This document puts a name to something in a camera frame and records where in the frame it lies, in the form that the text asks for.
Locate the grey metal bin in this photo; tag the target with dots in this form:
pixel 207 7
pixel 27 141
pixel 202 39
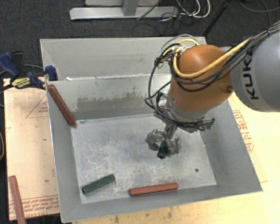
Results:
pixel 113 144

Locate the brown cardboard board, red print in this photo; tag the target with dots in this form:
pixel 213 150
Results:
pixel 29 151

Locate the red-brown flat block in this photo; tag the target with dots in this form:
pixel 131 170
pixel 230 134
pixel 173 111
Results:
pixel 153 189
pixel 61 105
pixel 17 203

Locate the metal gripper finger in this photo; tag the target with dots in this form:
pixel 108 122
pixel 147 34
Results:
pixel 152 138
pixel 176 144

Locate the dark green block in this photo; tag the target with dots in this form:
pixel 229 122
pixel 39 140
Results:
pixel 162 152
pixel 98 184

